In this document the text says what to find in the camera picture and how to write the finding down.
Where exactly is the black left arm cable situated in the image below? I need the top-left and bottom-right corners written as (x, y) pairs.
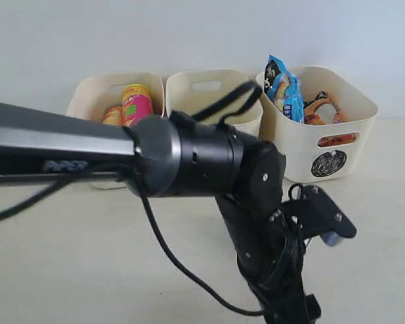
top-left (0, 80), bottom-right (267, 317)

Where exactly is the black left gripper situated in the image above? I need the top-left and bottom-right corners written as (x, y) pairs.
top-left (215, 196), bottom-right (321, 323)

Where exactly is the orange snack packet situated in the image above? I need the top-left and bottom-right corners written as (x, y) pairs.
top-left (304, 91), bottom-right (356, 147)

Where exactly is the cream bin triangle mark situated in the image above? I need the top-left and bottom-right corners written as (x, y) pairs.
top-left (67, 72), bottom-right (180, 192)

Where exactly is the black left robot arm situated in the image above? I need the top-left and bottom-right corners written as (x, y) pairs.
top-left (0, 103), bottom-right (321, 323)

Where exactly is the pink chips can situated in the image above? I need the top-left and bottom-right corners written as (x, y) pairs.
top-left (121, 84), bottom-right (153, 126)

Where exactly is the cream bin square mark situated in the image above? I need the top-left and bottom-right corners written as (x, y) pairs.
top-left (165, 70), bottom-right (263, 137)

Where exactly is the cream bin circle mark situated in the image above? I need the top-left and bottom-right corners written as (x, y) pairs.
top-left (255, 65), bottom-right (379, 183)

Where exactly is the yellow chips can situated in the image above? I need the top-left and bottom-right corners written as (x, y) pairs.
top-left (102, 105), bottom-right (124, 126)

